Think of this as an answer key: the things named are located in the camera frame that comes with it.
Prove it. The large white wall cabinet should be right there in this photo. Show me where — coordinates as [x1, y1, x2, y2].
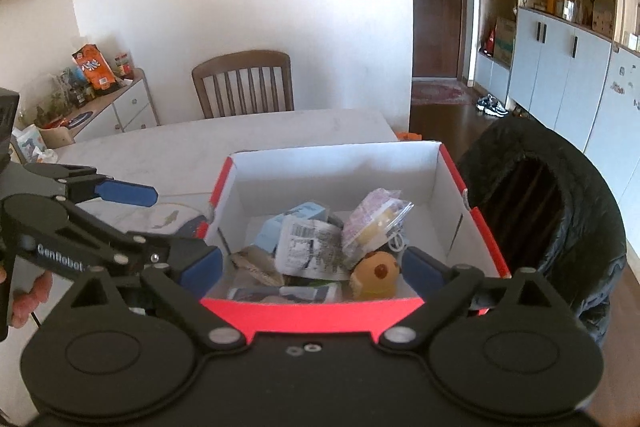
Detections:
[470, 0, 640, 168]

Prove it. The red cardboard box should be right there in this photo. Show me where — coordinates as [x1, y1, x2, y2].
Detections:
[200, 141, 512, 343]

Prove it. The orange snack bag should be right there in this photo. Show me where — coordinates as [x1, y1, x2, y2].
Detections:
[71, 44, 117, 96]

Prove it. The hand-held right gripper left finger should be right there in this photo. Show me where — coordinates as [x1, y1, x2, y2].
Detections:
[67, 244, 251, 350]

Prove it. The round blue coaster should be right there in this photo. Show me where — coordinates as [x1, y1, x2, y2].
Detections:
[65, 109, 95, 128]

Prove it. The orange brown snack packet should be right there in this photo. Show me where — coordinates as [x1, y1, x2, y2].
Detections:
[349, 251, 401, 300]

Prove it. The pink label snack packet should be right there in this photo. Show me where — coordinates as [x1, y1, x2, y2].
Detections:
[341, 188, 416, 268]

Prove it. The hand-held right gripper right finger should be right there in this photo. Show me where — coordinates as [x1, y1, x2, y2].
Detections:
[379, 247, 576, 350]

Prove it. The beige snack packet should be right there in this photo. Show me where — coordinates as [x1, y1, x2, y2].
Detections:
[230, 247, 286, 288]

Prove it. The red patterned rug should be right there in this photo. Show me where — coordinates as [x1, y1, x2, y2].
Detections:
[411, 82, 472, 105]

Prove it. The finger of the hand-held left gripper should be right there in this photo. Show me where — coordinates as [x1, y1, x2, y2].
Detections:
[30, 199, 206, 280]
[25, 164, 159, 208]

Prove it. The light blue small carton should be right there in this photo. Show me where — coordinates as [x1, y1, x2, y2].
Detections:
[255, 202, 331, 253]

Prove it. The large cardboard box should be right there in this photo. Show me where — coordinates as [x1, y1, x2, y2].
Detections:
[492, 17, 517, 60]

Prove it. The white marble desktop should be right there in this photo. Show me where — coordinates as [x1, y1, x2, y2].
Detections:
[0, 108, 401, 427]

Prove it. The black puffer jacket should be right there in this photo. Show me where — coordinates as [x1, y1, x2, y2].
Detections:
[456, 117, 628, 348]

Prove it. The white labelled packet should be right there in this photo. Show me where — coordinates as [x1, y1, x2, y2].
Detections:
[275, 214, 351, 280]

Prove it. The person's left hand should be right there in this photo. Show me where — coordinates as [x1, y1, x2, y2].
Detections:
[11, 272, 54, 329]

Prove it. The white green plastic bag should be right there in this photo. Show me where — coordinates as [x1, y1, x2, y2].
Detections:
[11, 124, 58, 164]

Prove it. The white side cabinet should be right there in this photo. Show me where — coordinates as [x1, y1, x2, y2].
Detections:
[37, 67, 161, 142]

